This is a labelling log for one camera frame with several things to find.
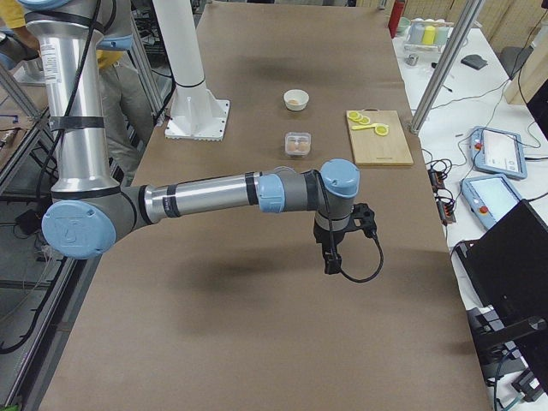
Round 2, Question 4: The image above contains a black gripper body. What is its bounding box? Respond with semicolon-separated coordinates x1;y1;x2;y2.
313;212;348;253

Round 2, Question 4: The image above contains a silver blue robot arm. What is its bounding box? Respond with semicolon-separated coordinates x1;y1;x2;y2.
21;1;360;261

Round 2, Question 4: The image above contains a clear plastic egg box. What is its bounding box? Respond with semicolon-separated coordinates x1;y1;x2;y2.
284;132;312;158

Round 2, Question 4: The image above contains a wooden cutting board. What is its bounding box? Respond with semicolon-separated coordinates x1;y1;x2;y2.
345;110;414;166

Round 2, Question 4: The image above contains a yellow plastic knife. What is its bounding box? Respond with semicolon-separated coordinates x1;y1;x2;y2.
351;123;380;131

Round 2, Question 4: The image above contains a black power strip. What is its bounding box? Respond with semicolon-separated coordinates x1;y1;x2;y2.
428;168;456;226

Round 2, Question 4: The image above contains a white ceramic bowl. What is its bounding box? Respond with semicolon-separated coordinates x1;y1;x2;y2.
283;89;309;111

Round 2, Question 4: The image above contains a blue teach pendant near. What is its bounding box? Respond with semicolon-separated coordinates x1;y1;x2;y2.
462;174;522;229

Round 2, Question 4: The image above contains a blue teach pendant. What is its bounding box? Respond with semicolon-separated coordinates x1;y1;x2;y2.
470;127;527;180
462;174;522;229

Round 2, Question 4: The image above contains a blue teach pendant far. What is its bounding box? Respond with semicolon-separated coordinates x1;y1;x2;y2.
470;127;527;180

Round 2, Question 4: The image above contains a small steel cup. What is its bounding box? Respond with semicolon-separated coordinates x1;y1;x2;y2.
406;54;419;67

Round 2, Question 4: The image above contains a grey cup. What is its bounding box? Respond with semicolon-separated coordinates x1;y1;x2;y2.
408;22;425;45

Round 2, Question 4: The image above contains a yellow cup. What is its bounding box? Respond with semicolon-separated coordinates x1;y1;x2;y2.
421;25;436;45

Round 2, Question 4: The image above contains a green bowl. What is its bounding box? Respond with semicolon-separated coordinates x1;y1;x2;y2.
396;17;411;35

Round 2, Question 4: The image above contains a black small square device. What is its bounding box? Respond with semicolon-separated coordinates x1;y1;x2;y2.
461;54;488;70

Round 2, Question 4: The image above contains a person in yellow shirt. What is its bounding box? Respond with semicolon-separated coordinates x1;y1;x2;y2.
1;1;154;198

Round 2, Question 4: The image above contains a red cylinder can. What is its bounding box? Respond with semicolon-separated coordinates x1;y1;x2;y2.
388;0;405;39

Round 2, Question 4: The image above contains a black camera cable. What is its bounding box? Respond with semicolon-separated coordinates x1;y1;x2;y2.
321;170;384;283

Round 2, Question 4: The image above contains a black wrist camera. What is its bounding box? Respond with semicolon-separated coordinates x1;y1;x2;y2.
345;203;378;239

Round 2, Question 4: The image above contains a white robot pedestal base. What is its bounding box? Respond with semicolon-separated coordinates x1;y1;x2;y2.
153;0;230;141

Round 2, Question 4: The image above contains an aluminium frame post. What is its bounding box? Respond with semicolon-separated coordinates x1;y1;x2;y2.
409;0;485;135

